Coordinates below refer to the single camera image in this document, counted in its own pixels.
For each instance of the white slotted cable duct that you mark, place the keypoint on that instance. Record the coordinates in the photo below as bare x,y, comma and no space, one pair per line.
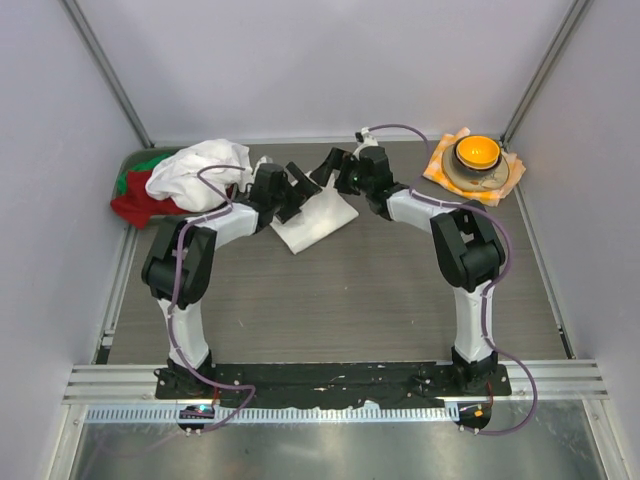
183,414

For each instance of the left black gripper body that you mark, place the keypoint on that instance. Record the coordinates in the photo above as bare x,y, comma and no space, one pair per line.
283,210

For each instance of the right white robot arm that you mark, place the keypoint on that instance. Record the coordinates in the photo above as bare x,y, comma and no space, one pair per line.
468,250

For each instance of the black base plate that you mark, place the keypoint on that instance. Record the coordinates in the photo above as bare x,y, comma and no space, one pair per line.
331,385

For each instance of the red t-shirt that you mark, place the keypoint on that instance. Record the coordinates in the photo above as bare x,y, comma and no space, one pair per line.
132,200

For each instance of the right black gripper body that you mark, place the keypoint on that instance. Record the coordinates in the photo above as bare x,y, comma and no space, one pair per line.
351,179

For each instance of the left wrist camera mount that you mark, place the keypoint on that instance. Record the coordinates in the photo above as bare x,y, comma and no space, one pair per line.
262,161

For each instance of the dark ceramic bowl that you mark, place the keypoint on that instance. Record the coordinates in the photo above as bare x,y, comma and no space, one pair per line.
472,165

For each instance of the white t-shirt with robot print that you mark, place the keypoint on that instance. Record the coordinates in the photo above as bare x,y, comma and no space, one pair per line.
322,215

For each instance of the yellow checkered cloth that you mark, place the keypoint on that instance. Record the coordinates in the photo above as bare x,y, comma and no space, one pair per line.
475,167

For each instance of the orange bowl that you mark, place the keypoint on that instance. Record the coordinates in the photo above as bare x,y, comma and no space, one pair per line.
476,150

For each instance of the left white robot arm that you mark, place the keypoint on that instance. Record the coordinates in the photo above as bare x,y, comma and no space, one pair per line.
178,266

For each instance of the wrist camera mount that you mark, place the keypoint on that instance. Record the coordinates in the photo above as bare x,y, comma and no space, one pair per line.
262,161
364,139

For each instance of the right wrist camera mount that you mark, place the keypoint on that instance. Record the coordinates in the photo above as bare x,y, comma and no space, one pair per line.
364,139

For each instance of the green t-shirt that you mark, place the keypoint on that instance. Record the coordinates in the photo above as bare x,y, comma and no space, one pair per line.
148,165

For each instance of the aluminium rail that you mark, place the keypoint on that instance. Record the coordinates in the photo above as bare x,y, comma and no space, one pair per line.
114,384

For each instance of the beige ceramic plate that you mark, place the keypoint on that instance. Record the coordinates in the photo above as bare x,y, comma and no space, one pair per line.
470,180

